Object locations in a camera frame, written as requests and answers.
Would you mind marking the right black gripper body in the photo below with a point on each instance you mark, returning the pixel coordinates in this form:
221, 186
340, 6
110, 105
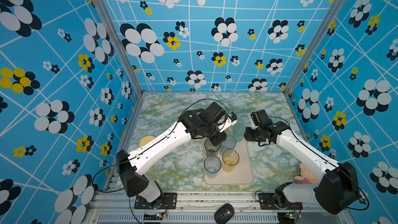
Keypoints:
253, 134

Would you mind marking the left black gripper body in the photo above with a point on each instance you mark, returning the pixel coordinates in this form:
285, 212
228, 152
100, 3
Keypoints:
218, 137

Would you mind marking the blue-grey translucent cup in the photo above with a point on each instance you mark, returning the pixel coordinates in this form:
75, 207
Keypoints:
229, 143

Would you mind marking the dark smoky cup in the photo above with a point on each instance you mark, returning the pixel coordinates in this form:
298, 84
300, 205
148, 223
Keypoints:
210, 149

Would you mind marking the teal cup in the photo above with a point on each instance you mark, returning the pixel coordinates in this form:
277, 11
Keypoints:
238, 132

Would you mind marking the clear colourless cup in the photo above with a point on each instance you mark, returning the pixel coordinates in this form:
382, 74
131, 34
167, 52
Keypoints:
240, 120

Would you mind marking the amber cup front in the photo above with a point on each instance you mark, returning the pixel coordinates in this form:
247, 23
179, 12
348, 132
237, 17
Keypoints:
230, 159

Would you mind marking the grey-blue clear cup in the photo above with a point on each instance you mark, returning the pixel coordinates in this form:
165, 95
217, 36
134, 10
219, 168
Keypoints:
212, 165

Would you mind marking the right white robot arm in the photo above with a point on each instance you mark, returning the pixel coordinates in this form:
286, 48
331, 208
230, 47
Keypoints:
337, 185

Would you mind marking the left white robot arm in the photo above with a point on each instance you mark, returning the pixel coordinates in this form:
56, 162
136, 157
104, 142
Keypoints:
133, 165

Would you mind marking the beige plastic tray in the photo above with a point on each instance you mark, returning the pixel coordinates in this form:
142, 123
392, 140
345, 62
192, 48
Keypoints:
241, 175

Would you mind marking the pink plush doll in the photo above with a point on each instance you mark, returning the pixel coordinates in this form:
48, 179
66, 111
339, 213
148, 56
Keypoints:
306, 176

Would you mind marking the black computer mouse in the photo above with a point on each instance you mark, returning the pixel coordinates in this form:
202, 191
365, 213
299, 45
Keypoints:
224, 214

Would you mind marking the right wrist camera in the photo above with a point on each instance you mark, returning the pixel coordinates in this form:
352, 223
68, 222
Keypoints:
261, 119

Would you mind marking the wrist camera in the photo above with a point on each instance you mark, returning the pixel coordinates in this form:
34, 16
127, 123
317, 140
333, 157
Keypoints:
261, 119
231, 120

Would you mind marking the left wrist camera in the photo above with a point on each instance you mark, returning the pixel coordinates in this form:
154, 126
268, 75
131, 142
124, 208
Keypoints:
231, 120

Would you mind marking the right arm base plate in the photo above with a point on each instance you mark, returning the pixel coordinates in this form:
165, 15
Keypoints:
268, 202

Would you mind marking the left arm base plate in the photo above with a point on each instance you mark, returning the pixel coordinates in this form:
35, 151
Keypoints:
165, 201

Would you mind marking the aluminium front frame rail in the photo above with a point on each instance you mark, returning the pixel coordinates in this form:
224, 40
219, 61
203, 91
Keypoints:
199, 207

